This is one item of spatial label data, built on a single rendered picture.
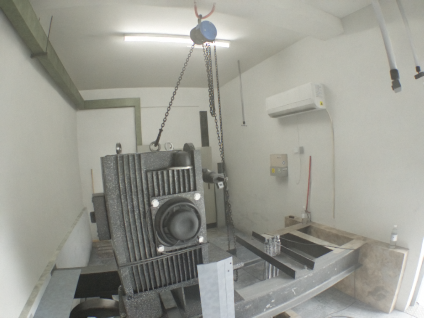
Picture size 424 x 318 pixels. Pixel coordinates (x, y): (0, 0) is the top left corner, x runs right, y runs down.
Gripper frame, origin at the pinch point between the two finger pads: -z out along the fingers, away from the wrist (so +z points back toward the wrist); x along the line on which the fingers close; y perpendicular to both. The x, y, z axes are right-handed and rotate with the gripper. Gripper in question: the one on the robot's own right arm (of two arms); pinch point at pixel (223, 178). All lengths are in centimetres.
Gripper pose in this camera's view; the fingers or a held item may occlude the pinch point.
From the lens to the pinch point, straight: 159.7
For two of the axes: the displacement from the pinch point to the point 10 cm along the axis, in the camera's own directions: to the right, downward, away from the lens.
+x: -7.6, 1.1, -6.4
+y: -0.7, -9.9, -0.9
